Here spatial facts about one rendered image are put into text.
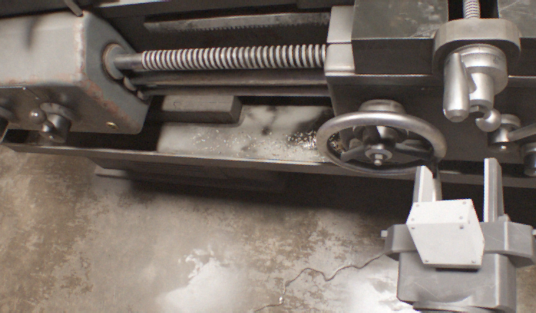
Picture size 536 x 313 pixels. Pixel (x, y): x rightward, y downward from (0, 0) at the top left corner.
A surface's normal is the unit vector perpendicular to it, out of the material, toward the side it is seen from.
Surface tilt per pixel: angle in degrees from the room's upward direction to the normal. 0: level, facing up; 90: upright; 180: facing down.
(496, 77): 90
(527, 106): 90
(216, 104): 0
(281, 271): 0
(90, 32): 90
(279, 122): 0
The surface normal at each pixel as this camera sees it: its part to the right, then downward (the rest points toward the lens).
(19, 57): -0.32, 0.13
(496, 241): -0.64, -0.40
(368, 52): -0.18, 0.91
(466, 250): -0.48, 0.59
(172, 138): -0.26, -0.42
